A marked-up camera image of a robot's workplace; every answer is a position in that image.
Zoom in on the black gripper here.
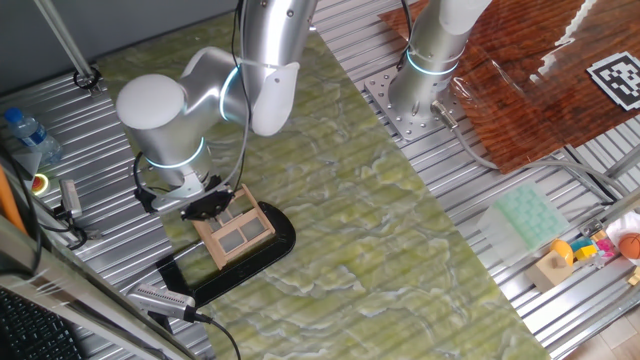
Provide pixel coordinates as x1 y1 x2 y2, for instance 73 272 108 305
180 187 236 222

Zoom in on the white plastic bag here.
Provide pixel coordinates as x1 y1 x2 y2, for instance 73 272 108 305
604 209 640 241

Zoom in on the translucent green plastic tray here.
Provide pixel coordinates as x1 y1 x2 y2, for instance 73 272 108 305
477 180 571 266

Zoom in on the silver camera pole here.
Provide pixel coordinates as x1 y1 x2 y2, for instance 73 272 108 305
32 0 103 97

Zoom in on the orange pole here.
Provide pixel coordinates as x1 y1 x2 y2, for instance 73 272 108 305
0 164 27 236

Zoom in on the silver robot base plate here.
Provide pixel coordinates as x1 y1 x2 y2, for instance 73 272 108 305
363 67 469 142

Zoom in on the tan wooden block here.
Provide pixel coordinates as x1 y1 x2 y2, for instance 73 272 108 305
524 249 575 294

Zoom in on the small silver camera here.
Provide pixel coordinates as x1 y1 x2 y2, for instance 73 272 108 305
58 178 84 220

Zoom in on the black keyboard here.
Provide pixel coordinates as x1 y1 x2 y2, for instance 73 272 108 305
0 287 81 360

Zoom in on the clear water bottle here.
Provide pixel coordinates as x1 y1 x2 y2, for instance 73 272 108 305
3 107 65 166

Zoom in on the orange toy egg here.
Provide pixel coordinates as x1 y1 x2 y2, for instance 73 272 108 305
549 238 575 267

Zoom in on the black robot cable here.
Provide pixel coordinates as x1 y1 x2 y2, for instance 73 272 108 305
396 0 415 71
130 0 252 214

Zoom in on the red emergency stop button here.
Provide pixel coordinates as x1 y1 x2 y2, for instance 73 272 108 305
30 172 51 197

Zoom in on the wooden miniature window frame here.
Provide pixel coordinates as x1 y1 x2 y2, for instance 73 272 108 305
192 183 277 271

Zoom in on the wooden sliding window sash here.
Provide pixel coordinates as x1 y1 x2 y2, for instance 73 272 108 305
203 204 241 234

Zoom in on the grey base cable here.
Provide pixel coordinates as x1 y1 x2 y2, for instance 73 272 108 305
430 99 640 201

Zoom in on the aluminium frame beam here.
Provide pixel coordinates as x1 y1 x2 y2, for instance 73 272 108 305
597 143 640 224

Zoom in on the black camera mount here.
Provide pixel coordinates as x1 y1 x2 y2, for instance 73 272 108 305
52 204 104 251

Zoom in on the large silver camera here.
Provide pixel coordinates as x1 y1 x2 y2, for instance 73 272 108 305
125 282 197 324

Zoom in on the green marble pattern mat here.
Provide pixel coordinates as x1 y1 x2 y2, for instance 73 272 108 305
94 12 554 360

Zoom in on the brown wood grain mat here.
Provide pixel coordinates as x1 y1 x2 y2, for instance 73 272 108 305
378 0 640 175

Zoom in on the silver desk frame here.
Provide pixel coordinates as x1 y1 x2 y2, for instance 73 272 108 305
0 214 201 360

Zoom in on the yellow toy block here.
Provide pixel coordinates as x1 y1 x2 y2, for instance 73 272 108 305
573 244 599 262

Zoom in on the black camera cable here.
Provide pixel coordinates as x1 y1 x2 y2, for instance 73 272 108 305
192 310 244 360

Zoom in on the black white fiducial marker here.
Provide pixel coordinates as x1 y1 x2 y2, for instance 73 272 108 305
585 51 640 112

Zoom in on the pink toy block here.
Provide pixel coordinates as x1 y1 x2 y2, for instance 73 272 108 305
594 237 617 259

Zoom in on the black metal C-clamp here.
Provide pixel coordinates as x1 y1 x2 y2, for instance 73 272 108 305
155 201 298 309

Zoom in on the orange toy basketball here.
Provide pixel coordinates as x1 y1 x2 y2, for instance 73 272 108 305
618 232 640 260

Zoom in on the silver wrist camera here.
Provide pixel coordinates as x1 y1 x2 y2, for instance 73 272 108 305
142 185 214 215

